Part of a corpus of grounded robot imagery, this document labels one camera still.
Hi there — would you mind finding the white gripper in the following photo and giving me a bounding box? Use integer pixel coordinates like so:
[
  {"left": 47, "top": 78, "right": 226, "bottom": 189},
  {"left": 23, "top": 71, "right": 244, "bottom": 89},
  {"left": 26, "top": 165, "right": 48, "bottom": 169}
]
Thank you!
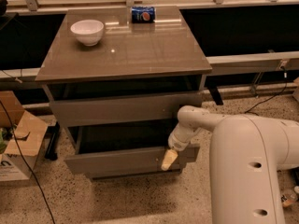
[{"left": 161, "top": 123, "right": 200, "bottom": 171}]

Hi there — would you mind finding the grey drawer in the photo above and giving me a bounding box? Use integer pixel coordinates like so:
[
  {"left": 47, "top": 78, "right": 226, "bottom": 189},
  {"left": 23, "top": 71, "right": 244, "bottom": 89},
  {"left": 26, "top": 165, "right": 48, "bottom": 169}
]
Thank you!
[
  {"left": 64, "top": 119, "right": 201, "bottom": 175},
  {"left": 85, "top": 169, "right": 183, "bottom": 180},
  {"left": 50, "top": 91, "right": 202, "bottom": 127}
]

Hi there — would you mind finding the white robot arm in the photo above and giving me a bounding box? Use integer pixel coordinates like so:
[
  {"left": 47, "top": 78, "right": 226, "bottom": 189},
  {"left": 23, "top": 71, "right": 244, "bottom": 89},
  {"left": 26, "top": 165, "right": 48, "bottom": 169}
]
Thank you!
[{"left": 162, "top": 105, "right": 299, "bottom": 224}]

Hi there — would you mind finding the grey top drawer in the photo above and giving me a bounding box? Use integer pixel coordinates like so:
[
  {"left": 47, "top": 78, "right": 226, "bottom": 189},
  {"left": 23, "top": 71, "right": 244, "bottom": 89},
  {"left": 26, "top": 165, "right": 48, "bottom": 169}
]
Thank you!
[{"left": 50, "top": 91, "right": 202, "bottom": 127}]

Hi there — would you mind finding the grey drawer cabinet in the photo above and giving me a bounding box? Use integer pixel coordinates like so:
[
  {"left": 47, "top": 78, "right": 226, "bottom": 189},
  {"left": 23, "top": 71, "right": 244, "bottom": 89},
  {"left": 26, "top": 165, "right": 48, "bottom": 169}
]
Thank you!
[{"left": 36, "top": 7, "right": 211, "bottom": 171}]

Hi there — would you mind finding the grey bottom drawer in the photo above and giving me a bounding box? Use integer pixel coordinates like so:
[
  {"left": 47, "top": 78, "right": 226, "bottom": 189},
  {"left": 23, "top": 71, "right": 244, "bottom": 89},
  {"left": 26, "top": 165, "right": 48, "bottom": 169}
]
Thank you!
[{"left": 85, "top": 169, "right": 183, "bottom": 180}]

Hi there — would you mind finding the black stand leg left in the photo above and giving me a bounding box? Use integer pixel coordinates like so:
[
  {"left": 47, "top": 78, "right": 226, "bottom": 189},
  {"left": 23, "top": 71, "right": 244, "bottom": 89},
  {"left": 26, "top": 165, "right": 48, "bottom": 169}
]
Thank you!
[{"left": 45, "top": 122, "right": 60, "bottom": 161}]

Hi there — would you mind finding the black stand leg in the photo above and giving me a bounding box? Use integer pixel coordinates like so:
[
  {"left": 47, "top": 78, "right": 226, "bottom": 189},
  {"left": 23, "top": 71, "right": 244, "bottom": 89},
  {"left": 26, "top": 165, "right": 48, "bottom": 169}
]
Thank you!
[
  {"left": 292, "top": 169, "right": 299, "bottom": 186},
  {"left": 45, "top": 122, "right": 60, "bottom": 161}
]

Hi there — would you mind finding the black stand leg right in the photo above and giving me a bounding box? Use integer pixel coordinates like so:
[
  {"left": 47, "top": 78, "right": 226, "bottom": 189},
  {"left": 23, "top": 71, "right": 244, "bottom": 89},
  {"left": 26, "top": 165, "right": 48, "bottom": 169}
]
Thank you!
[{"left": 292, "top": 169, "right": 299, "bottom": 186}]

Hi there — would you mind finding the clear plastic drink bottle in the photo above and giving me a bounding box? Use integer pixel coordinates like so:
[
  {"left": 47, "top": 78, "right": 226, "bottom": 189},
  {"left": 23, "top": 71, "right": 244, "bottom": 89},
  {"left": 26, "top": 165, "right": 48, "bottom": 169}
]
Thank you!
[{"left": 281, "top": 186, "right": 299, "bottom": 208}]

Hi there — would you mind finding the metal window railing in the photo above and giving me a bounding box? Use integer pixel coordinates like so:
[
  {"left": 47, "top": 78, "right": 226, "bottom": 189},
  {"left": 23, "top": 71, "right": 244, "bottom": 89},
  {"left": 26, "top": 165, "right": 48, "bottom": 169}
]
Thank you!
[{"left": 1, "top": 0, "right": 298, "bottom": 76}]

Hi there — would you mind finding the blue Pepsi can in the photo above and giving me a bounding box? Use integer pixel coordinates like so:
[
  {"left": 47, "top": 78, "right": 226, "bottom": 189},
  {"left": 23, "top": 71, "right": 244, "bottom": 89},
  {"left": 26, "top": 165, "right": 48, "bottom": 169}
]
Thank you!
[{"left": 131, "top": 7, "right": 155, "bottom": 23}]

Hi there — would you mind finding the brown cardboard box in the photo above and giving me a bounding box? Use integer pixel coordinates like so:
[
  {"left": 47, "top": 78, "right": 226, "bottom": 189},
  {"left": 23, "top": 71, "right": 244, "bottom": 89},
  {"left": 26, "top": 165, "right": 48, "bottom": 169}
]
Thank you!
[{"left": 0, "top": 91, "right": 48, "bottom": 181}]

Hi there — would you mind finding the white ceramic bowl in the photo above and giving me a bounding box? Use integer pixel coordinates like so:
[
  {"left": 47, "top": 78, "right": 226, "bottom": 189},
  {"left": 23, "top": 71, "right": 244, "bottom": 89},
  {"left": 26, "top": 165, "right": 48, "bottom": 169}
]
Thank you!
[{"left": 70, "top": 20, "right": 105, "bottom": 46}]

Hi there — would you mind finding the black power adapter cable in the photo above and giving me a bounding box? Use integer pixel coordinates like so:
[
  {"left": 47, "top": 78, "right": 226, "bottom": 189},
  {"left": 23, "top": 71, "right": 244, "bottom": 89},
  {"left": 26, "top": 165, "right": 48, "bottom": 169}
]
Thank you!
[{"left": 244, "top": 66, "right": 289, "bottom": 115}]

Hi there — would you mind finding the black cable on left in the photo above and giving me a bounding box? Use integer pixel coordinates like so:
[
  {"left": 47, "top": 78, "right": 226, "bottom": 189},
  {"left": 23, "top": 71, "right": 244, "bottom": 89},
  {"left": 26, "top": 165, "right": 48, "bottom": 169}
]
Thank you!
[{"left": 0, "top": 100, "right": 57, "bottom": 224}]

